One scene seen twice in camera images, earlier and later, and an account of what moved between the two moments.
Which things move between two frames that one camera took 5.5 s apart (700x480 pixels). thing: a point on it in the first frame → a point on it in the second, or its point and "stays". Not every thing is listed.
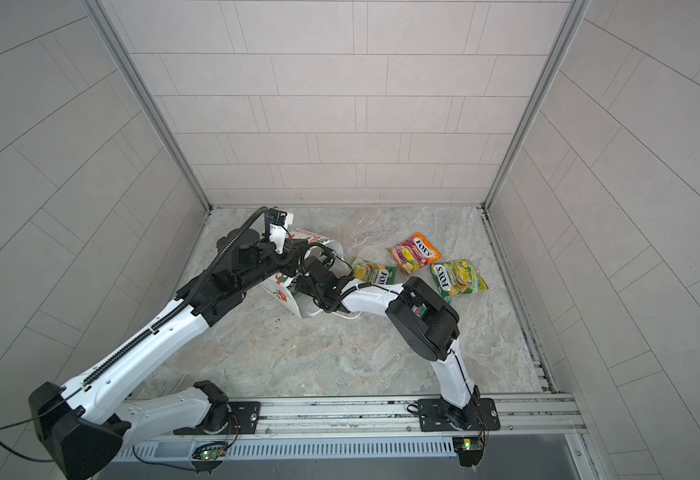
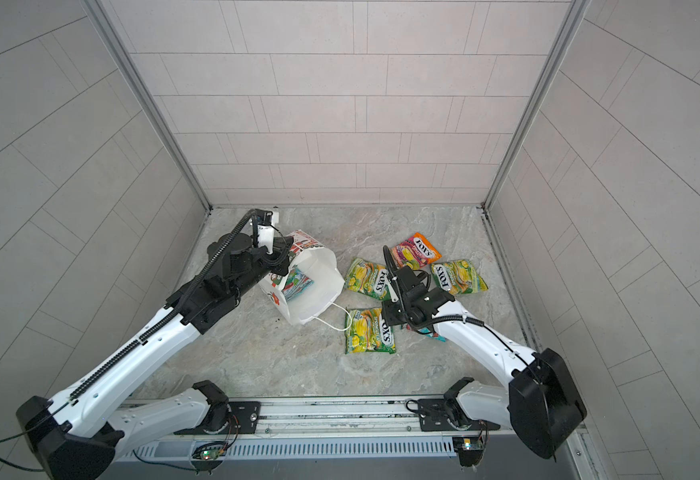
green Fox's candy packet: [373, 273] stays
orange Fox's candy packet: [414, 253] stays
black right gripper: [301, 284] → [386, 308]
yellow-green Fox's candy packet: [457, 277] stays
